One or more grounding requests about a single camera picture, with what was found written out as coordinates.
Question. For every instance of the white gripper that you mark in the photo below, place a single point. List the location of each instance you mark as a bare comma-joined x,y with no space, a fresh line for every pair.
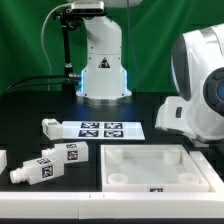
177,115

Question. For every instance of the white square table top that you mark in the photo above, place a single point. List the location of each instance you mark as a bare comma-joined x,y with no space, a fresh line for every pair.
150,168

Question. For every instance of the white tag sheet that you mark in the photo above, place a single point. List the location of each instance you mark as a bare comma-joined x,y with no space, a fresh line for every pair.
102,130

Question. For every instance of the white U-shaped fence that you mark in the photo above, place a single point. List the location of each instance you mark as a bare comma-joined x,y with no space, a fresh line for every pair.
94,205

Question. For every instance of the silver camera on stand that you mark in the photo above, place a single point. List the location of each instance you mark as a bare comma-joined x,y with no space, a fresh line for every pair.
88,8

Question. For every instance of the black camera stand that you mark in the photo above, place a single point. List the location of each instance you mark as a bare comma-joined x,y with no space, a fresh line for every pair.
69,22

